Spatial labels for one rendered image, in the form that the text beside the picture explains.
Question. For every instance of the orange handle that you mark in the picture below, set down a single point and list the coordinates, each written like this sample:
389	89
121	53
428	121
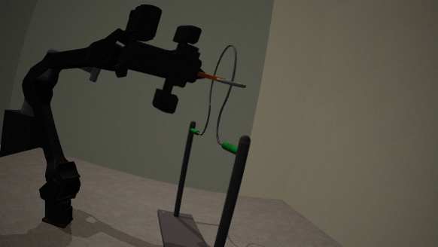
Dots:
222	80

